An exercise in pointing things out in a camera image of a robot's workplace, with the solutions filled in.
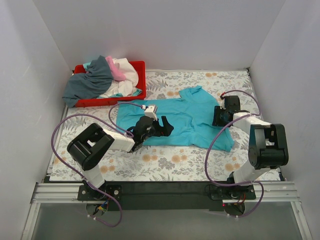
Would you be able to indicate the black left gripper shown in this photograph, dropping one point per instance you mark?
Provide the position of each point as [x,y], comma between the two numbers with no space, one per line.
[157,128]

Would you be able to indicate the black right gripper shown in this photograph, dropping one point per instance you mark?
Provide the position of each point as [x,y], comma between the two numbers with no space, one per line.
[217,116]

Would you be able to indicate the turquoise t shirt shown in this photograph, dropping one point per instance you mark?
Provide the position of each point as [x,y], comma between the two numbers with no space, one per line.
[191,115]

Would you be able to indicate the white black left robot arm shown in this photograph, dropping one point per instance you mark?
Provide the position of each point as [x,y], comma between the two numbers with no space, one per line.
[91,145]

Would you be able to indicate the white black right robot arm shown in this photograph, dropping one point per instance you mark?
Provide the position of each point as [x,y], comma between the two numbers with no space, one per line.
[267,145]

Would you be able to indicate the floral patterned table mat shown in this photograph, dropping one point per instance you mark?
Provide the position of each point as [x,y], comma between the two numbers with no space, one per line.
[161,163]

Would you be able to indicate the white t shirt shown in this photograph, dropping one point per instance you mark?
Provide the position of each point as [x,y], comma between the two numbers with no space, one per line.
[126,88]

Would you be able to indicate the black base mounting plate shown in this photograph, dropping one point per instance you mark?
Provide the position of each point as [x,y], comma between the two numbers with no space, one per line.
[165,195]

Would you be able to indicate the pink t shirt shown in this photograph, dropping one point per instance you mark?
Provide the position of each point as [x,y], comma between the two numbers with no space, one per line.
[116,73]

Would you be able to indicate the dark grey t shirt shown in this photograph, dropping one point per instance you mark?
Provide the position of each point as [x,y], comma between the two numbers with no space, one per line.
[89,85]

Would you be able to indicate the light teal garment in bin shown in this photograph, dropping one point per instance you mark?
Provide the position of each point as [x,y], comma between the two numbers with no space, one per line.
[99,88]

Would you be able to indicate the red plastic bin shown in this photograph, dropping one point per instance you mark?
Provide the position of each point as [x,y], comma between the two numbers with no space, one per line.
[140,67]

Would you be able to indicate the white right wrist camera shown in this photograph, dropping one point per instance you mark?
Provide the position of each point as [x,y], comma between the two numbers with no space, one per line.
[225,100]

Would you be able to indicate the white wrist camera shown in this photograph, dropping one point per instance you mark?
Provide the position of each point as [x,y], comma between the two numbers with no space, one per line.
[150,111]
[225,100]

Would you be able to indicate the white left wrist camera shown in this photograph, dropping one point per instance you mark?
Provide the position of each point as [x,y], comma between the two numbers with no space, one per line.
[150,111]

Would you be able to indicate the aluminium frame rail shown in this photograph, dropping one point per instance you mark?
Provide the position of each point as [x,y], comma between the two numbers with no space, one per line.
[275,214]

